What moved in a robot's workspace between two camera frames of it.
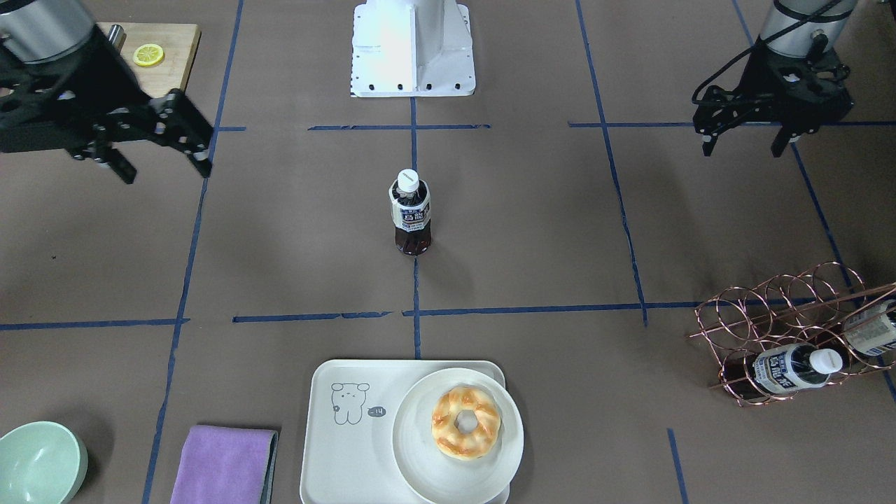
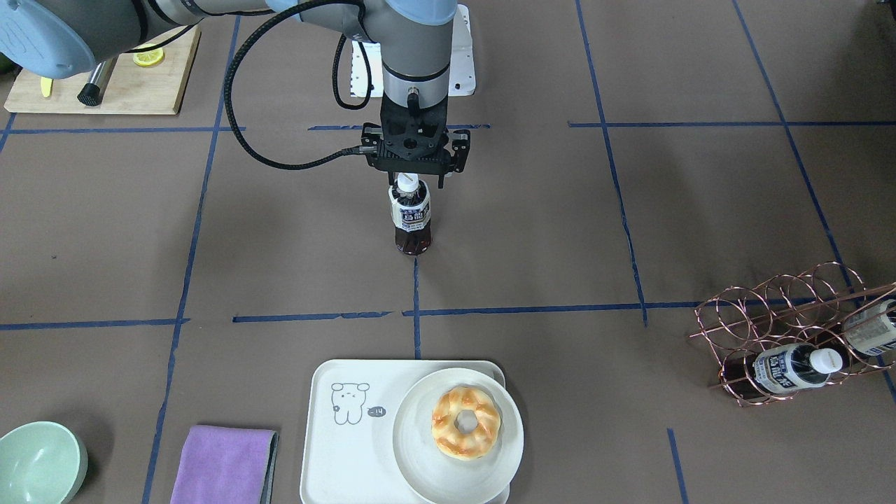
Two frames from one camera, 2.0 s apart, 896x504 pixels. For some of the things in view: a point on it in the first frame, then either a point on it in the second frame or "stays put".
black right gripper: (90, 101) -> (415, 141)
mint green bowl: (41, 463) stays put
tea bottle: (411, 208) stays put
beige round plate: (432, 470) stays put
